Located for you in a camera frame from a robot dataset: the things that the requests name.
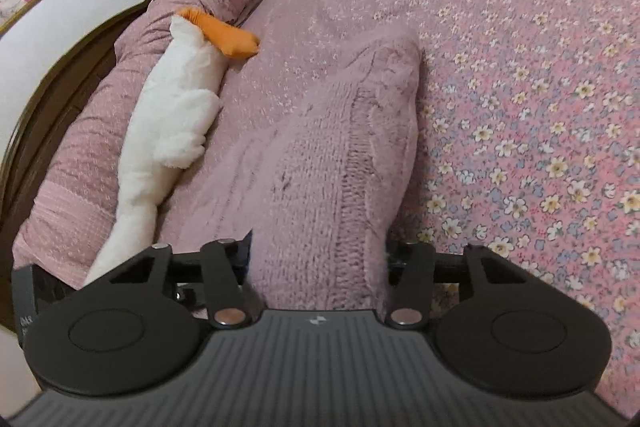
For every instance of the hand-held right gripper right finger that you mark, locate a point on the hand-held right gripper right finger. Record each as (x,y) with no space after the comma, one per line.
(417,267)

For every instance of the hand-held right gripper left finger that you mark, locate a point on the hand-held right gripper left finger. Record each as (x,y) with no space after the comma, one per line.
(248,252)

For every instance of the pink knit cardigan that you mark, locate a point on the pink knit cardigan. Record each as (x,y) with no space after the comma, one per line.
(320,187)

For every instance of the white goose plush toy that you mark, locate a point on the white goose plush toy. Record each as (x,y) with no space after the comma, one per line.
(170,117)

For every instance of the dark wooden headboard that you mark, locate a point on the dark wooden headboard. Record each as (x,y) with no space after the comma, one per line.
(30,127)

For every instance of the pink floral bed sheet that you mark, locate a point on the pink floral bed sheet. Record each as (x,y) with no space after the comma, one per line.
(525,57)

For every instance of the framed wall picture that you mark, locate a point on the framed wall picture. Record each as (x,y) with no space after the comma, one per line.
(12,2)

